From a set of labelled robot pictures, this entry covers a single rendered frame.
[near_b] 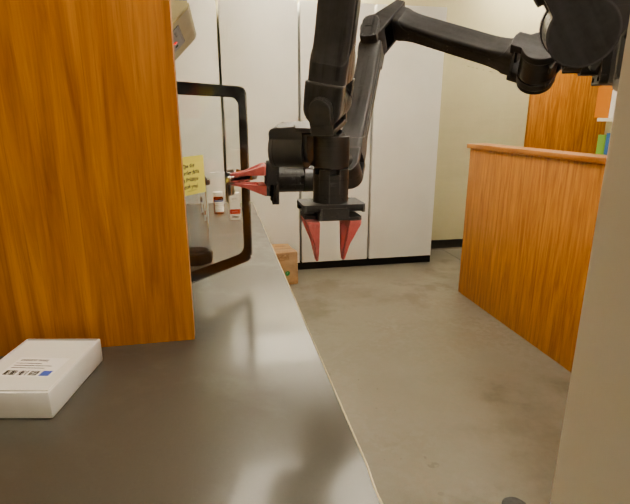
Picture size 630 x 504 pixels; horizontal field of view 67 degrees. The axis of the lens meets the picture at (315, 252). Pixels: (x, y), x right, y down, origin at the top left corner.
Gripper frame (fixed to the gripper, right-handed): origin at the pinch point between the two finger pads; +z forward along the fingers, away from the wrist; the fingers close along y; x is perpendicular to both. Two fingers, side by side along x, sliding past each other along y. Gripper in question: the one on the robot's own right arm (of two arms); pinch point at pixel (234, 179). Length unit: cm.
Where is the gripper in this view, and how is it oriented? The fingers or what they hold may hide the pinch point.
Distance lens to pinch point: 103.1
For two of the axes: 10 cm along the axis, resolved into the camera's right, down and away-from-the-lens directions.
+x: 1.8, 2.8, -9.4
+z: -9.8, 0.4, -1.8
